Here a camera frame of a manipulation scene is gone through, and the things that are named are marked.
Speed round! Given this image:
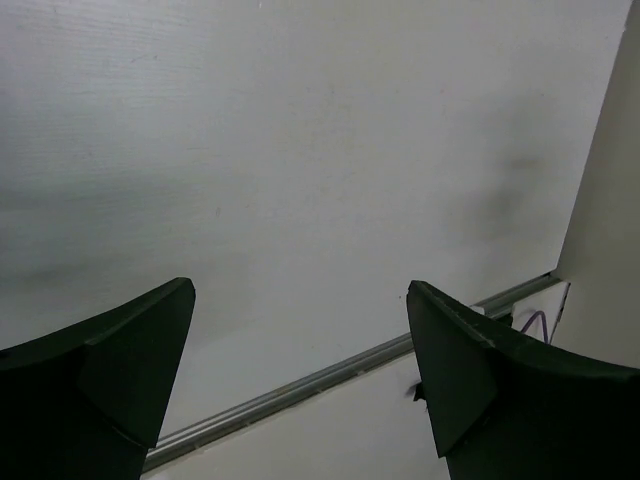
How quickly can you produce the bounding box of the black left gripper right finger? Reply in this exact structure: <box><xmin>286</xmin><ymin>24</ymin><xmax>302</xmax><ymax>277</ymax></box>
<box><xmin>406</xmin><ymin>281</ymin><xmax>639</xmax><ymax>479</ymax></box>

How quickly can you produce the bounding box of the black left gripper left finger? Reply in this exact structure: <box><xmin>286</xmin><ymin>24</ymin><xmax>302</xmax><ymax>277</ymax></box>
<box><xmin>1</xmin><ymin>277</ymin><xmax>194</xmax><ymax>479</ymax></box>

